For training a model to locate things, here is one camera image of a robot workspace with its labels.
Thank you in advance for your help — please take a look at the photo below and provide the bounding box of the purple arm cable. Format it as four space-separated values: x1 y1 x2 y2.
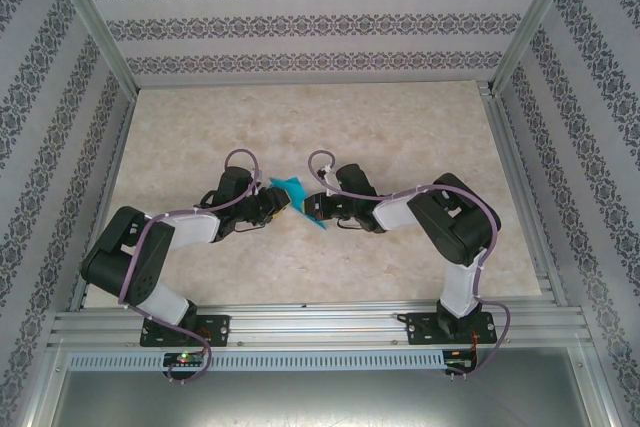
117 148 264 388
306 149 514 379

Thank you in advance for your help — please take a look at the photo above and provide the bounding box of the aluminium frame post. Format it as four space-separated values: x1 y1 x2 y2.
38 0 140 96
490 0 585 96

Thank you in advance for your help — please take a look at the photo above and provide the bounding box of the small dark circuit board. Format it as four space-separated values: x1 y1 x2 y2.
444 349 476 373

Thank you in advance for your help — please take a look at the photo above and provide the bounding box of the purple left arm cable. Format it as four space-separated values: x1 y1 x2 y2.
117 148 264 388

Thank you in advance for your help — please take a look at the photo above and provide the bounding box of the aluminium side rail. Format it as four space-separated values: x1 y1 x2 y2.
67 89 141 311
477 80 570 308

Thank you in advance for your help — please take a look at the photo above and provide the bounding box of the teal cloth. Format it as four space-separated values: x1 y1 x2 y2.
268 175 331 233

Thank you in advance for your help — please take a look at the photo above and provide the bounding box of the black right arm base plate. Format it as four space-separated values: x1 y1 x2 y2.
405 311 499 347

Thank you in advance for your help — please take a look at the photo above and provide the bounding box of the long aluminium rail beam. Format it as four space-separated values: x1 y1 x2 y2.
47 299 596 348

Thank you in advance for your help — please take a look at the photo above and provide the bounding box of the grey metal sheet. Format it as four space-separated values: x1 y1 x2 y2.
47 371 609 427

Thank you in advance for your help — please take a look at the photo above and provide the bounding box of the circuit board with green light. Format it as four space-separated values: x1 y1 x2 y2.
163 352 205 368

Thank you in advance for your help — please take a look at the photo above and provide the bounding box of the slotted grey cable duct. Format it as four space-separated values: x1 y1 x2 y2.
67 349 446 373

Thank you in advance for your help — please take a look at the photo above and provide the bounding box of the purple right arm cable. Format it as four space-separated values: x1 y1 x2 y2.
306 149 514 379

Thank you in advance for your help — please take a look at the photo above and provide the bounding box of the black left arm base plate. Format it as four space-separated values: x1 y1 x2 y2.
139 314 232 349

